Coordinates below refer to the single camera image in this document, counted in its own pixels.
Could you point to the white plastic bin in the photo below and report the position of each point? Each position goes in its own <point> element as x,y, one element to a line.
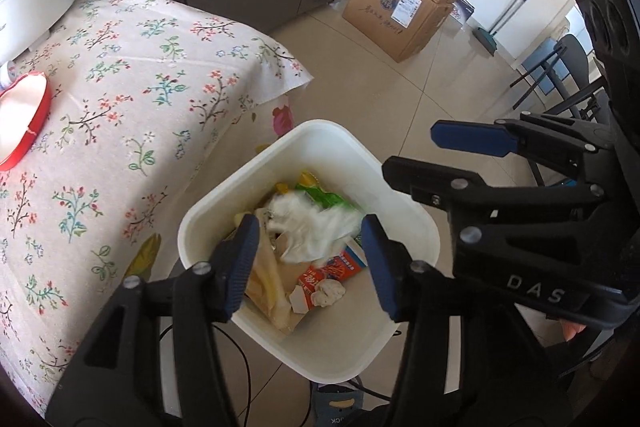
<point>310,142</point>

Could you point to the floral tablecloth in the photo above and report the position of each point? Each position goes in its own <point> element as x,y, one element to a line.
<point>125,132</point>

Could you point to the white tissue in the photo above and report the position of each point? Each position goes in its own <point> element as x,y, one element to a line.
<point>329,293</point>

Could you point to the black dining chair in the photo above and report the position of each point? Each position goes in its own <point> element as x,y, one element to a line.
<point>575,57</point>

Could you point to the white plastic wrap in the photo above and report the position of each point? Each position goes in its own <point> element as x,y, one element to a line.
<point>310,227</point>

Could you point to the green snack bag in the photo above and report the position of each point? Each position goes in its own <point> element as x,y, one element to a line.
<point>325,197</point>

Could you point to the brown cardboard box with label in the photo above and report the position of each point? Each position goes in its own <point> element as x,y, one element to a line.
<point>385,22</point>

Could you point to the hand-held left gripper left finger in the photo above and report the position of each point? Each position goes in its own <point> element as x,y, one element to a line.
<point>240,267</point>

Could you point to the person's right hand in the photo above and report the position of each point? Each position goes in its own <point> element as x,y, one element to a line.
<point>572,331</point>

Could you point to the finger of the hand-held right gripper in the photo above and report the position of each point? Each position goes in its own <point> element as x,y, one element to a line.
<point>425,179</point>
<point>470,139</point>

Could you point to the blue plastic object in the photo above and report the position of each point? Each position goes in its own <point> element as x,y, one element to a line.
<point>340,407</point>

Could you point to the red rimmed white dish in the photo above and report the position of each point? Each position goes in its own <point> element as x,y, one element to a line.
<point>15,117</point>

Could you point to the broom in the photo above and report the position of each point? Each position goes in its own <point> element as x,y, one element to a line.
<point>484,38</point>

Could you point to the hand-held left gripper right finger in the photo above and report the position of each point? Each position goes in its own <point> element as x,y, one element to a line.
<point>380,267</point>

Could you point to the white blue package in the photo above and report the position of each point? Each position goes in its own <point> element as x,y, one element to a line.
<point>462,12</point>

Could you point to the red white paper pack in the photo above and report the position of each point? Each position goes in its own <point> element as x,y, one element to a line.
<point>342,264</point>

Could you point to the beige paper bag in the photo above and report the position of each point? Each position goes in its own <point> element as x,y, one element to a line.
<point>270,277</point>

